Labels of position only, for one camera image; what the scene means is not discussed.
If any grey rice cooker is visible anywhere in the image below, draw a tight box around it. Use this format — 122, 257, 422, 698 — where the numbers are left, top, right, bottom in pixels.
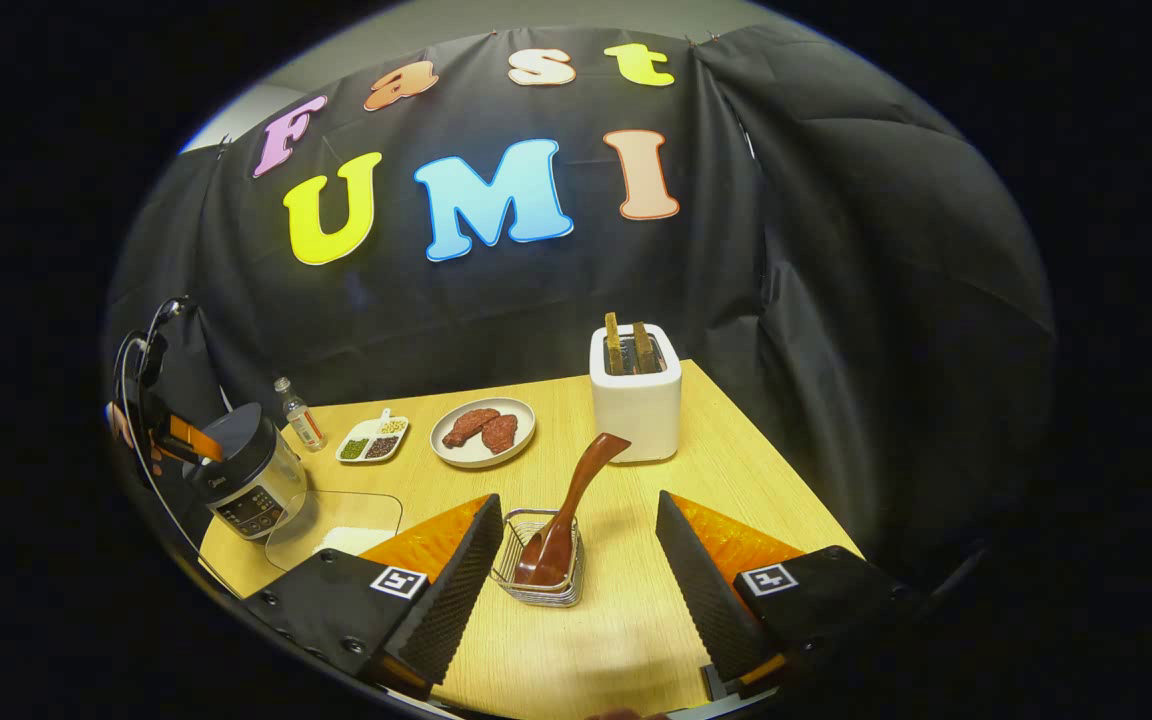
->
183, 403, 307, 541

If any white toaster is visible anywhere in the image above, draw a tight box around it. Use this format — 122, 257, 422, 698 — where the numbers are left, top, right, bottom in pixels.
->
589, 325, 683, 463

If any white divided grain dish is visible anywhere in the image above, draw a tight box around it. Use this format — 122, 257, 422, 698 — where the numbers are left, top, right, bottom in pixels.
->
335, 408, 410, 465

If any brown wooden spoon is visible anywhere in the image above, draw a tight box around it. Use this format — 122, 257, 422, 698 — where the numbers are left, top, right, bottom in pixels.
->
513, 432, 632, 587

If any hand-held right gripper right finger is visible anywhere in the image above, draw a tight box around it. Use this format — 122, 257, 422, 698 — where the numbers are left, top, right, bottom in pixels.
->
654, 490, 902, 701

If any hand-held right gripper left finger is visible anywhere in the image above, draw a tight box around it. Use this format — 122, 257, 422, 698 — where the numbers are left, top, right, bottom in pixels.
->
241, 493, 504, 696

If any wire chopstick holder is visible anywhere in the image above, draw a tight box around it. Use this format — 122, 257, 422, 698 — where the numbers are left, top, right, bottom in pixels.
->
489, 508, 586, 608

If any clear rectangular tray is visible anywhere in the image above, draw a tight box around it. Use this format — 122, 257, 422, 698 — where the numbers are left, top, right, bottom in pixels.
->
264, 490, 404, 573

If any white round plate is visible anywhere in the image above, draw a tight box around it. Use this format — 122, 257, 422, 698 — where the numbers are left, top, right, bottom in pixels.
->
430, 397, 537, 470

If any small clear bottle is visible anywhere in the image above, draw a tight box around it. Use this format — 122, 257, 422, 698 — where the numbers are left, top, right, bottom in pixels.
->
273, 377, 328, 453

